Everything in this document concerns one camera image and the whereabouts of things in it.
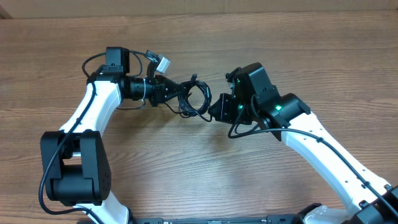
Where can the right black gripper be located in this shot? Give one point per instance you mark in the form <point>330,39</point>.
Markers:
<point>222,107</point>

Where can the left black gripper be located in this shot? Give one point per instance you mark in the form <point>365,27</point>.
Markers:
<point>159,86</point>

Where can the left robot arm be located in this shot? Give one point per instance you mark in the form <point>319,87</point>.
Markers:
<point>76,172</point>

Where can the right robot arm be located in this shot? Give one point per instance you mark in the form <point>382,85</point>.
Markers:
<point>255,106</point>

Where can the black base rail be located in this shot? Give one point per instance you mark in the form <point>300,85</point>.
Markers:
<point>214,221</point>

